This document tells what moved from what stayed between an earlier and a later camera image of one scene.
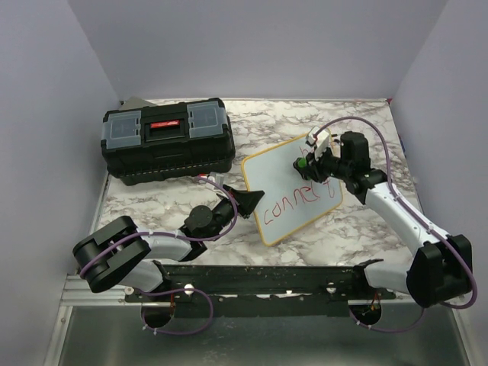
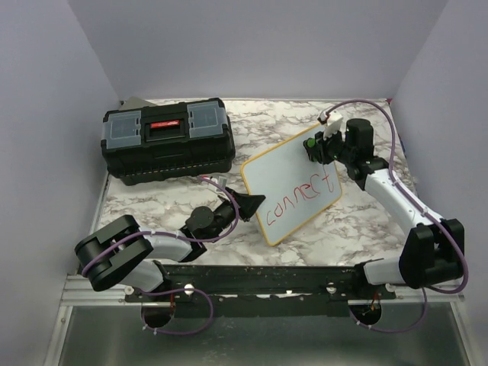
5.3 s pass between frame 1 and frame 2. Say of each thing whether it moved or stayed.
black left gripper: stayed
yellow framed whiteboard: stayed
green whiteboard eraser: moved
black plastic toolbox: stayed
